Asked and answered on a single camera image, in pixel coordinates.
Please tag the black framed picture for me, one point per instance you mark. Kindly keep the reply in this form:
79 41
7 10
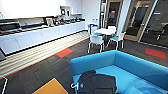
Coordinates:
50 21

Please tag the white kitchen counter cabinets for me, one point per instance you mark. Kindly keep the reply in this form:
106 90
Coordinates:
33 40

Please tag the white wall mounted box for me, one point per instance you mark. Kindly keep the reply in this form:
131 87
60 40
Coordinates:
65 10

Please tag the wooden framed glass door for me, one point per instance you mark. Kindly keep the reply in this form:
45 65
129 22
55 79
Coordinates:
114 15
140 20

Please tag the square white table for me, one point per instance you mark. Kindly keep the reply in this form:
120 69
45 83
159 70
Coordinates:
105 31

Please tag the blue trash bin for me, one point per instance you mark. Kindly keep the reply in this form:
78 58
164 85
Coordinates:
91 28

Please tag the white chair with blue seat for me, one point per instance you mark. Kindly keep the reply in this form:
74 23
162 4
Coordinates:
120 36
111 27
96 39

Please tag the white clothes hanger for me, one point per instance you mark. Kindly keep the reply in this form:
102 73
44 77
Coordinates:
72 86

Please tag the black t-shirt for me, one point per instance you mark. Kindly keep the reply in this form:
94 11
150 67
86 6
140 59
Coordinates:
96 85

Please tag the large blue sofa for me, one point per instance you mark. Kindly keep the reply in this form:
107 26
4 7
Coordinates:
140 70

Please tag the black office chair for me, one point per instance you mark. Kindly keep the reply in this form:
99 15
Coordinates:
163 32

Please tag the black microwave oven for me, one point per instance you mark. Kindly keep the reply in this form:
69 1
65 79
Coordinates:
10 27

